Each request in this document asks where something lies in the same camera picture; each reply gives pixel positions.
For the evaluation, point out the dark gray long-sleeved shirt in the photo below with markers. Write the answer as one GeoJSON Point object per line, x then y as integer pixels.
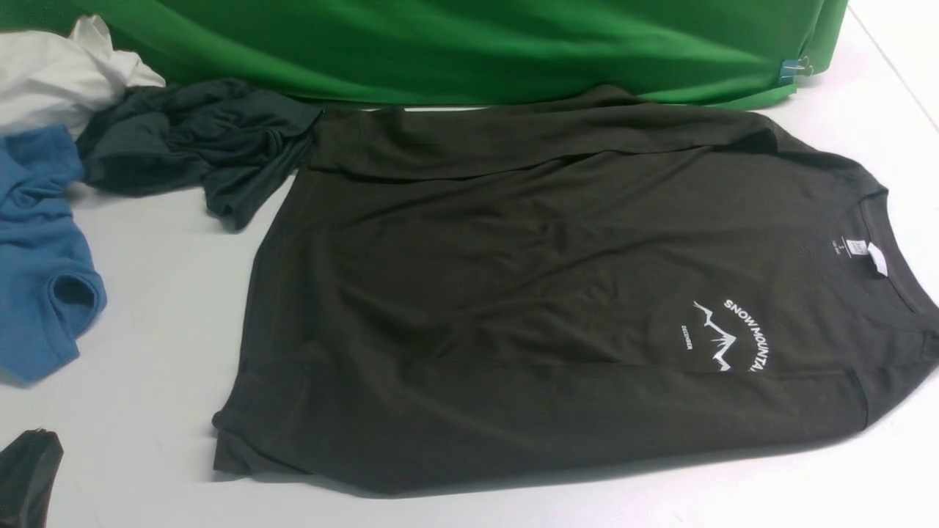
{"type": "Point", "coordinates": [448, 298]}

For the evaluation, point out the dark teal crumpled shirt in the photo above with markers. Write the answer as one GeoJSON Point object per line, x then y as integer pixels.
{"type": "Point", "coordinates": [237, 142]}

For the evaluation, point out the blue crumpled shirt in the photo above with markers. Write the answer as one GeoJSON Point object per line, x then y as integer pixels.
{"type": "Point", "coordinates": [51, 293]}

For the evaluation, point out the white crumpled shirt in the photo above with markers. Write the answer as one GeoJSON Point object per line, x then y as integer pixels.
{"type": "Point", "coordinates": [49, 80]}

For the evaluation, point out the green backdrop cloth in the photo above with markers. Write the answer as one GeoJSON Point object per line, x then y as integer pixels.
{"type": "Point", "coordinates": [718, 53]}

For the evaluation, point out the blue binder clip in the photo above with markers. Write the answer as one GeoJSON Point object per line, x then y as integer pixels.
{"type": "Point", "coordinates": [793, 69]}

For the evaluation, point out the black object at corner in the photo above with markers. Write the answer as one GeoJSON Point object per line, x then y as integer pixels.
{"type": "Point", "coordinates": [29, 466]}

